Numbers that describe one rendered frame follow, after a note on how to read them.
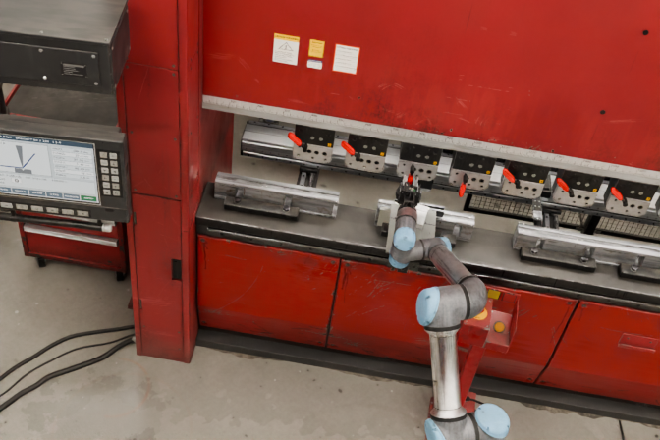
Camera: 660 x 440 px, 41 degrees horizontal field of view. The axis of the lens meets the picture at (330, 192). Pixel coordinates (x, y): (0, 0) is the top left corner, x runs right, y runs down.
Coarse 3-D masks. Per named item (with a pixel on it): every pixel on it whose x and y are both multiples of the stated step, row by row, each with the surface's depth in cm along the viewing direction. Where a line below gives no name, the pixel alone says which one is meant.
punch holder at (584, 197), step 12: (564, 180) 323; (576, 180) 322; (588, 180) 321; (600, 180) 321; (552, 192) 334; (564, 192) 327; (576, 192) 326; (588, 192) 325; (576, 204) 330; (588, 204) 329
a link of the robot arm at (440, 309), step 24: (432, 288) 277; (456, 288) 276; (432, 312) 271; (456, 312) 274; (432, 336) 276; (456, 336) 278; (432, 360) 278; (456, 360) 277; (456, 384) 277; (456, 408) 277; (432, 432) 276; (456, 432) 275
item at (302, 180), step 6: (300, 168) 373; (306, 168) 373; (312, 168) 374; (300, 174) 376; (306, 174) 375; (312, 174) 373; (318, 174) 390; (300, 180) 373; (306, 180) 374; (312, 180) 371; (306, 186) 371; (312, 186) 372
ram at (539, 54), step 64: (256, 0) 288; (320, 0) 285; (384, 0) 282; (448, 0) 279; (512, 0) 276; (576, 0) 273; (640, 0) 270; (256, 64) 306; (384, 64) 299; (448, 64) 295; (512, 64) 292; (576, 64) 289; (640, 64) 285; (448, 128) 314; (512, 128) 310; (576, 128) 306; (640, 128) 303
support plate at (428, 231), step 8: (392, 208) 344; (392, 216) 341; (432, 216) 343; (392, 224) 338; (424, 224) 340; (432, 224) 340; (392, 232) 335; (416, 232) 336; (424, 232) 336; (432, 232) 337; (392, 240) 332
